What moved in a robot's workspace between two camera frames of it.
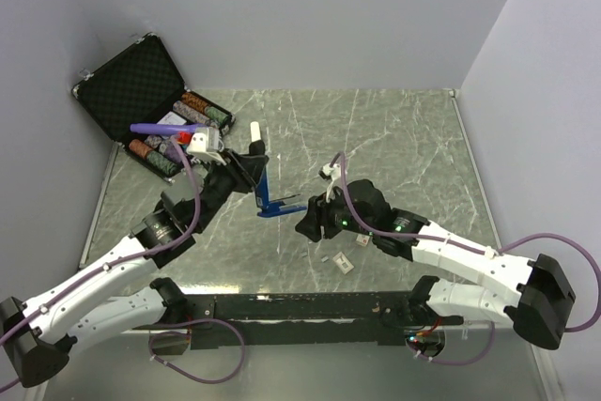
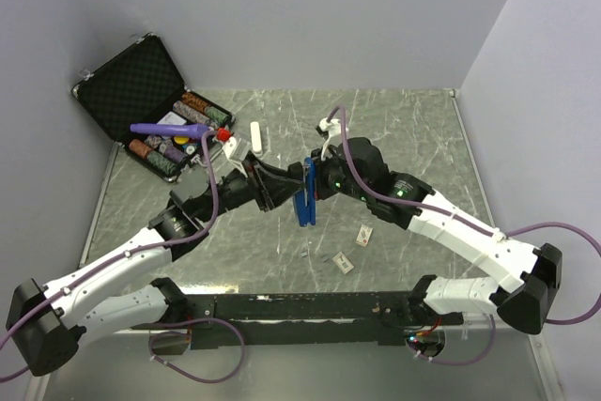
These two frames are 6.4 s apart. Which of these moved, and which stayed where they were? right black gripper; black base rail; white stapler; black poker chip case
Moved: right black gripper
Stayed: black poker chip case; white stapler; black base rail
